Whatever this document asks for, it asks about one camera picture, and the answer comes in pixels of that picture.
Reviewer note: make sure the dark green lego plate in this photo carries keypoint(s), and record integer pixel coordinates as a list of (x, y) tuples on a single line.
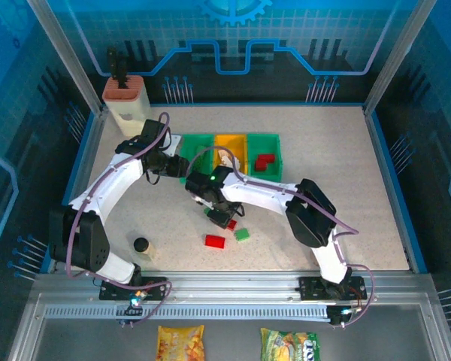
[(201, 161)]

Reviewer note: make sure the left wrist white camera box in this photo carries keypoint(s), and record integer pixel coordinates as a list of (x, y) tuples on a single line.
[(174, 144)]

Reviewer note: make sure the green plastic bin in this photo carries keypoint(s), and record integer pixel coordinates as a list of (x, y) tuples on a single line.
[(274, 173), (195, 144)]

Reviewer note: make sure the cream knife block terracotta top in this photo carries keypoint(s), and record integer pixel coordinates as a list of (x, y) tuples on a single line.
[(126, 109)]

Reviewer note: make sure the small bottle black cap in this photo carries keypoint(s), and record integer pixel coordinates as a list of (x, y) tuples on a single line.
[(141, 245)]

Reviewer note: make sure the red lego brick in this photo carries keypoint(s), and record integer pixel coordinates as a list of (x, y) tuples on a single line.
[(214, 241), (267, 158), (261, 165), (233, 225)]

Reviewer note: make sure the long cream lego brick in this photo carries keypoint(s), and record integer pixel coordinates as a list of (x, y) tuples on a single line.
[(223, 155)]

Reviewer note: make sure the aluminium frame post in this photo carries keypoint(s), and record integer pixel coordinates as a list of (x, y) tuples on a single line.
[(398, 49), (65, 56)]

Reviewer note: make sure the green snack bag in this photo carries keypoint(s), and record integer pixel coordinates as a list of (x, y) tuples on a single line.
[(289, 346)]

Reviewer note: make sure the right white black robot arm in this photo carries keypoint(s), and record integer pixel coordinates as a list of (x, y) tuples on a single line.
[(312, 218)]

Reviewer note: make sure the yellow snack bag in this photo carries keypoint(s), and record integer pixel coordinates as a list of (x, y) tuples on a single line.
[(180, 344)]

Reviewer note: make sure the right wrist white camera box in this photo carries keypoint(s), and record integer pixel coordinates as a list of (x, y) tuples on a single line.
[(204, 202)]

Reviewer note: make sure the yellow plastic bin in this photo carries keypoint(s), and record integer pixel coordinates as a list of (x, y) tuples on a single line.
[(231, 144)]

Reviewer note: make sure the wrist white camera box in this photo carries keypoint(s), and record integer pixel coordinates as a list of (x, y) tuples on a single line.
[(204, 202), (174, 144)]

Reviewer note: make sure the white lego brick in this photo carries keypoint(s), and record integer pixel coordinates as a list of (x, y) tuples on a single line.
[(236, 162)]

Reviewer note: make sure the aluminium front beam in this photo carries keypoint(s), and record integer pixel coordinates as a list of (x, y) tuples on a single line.
[(229, 286)]

